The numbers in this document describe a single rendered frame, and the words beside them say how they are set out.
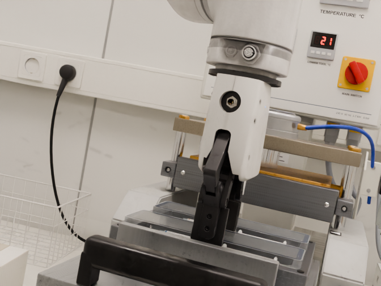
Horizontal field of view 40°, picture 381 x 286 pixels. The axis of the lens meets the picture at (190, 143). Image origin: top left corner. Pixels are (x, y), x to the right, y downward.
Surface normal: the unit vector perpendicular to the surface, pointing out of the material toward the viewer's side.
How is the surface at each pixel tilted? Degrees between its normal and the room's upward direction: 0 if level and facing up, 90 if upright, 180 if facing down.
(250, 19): 90
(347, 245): 41
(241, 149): 87
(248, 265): 90
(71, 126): 90
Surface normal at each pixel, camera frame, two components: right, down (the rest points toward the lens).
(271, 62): 0.45, 0.14
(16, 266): 0.99, 0.12
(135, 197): -0.04, -0.74
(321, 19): -0.28, 0.01
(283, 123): 0.15, 0.09
